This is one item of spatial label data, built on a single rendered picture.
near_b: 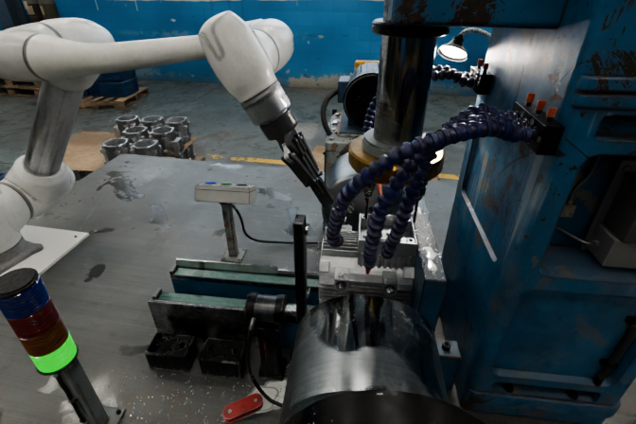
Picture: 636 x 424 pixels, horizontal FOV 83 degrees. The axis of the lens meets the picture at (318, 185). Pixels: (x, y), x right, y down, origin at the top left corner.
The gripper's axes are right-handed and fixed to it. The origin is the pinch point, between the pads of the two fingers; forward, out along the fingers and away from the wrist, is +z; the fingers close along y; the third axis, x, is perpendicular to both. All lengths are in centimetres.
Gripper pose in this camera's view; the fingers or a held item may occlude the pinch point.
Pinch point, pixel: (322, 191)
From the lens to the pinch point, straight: 82.0
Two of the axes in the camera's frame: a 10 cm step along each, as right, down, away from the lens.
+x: -8.6, 3.8, 3.5
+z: 4.9, 7.8, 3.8
